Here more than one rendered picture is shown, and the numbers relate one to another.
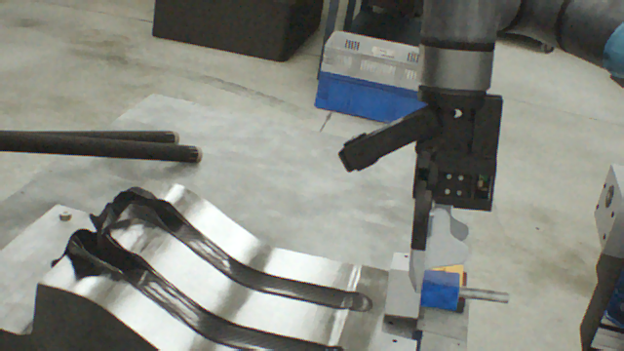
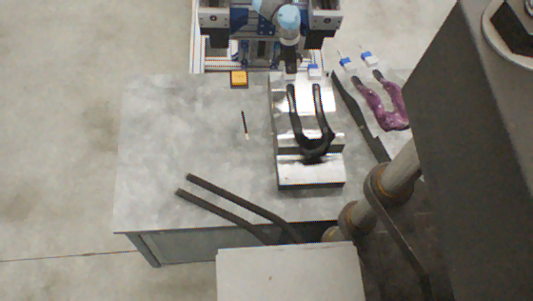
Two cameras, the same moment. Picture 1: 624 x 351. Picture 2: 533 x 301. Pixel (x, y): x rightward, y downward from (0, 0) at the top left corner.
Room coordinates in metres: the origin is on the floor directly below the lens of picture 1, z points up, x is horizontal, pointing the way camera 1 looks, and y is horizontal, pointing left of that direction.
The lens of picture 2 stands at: (1.12, 0.88, 2.36)
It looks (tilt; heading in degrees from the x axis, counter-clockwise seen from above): 63 degrees down; 250
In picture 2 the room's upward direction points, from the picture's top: 9 degrees clockwise
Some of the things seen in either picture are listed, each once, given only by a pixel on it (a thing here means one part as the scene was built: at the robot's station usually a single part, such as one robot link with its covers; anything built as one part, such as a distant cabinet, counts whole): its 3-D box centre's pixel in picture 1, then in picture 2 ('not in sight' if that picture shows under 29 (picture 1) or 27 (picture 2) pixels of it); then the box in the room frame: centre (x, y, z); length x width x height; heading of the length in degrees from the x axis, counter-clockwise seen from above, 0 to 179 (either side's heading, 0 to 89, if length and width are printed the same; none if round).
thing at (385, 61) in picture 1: (380, 60); not in sight; (3.97, -0.23, 0.28); 0.61 x 0.41 x 0.15; 83
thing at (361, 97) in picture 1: (373, 90); not in sight; (3.97, -0.23, 0.11); 0.61 x 0.41 x 0.22; 83
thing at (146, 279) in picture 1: (210, 272); (309, 115); (0.65, 0.09, 0.92); 0.35 x 0.16 x 0.09; 82
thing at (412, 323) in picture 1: (401, 327); not in sight; (0.68, -0.12, 0.87); 0.05 x 0.05 x 0.04; 82
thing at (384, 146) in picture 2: not in sight; (385, 106); (0.30, 0.07, 0.86); 0.50 x 0.26 x 0.11; 99
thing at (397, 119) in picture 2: not in sight; (386, 100); (0.31, 0.07, 0.90); 0.26 x 0.18 x 0.08; 99
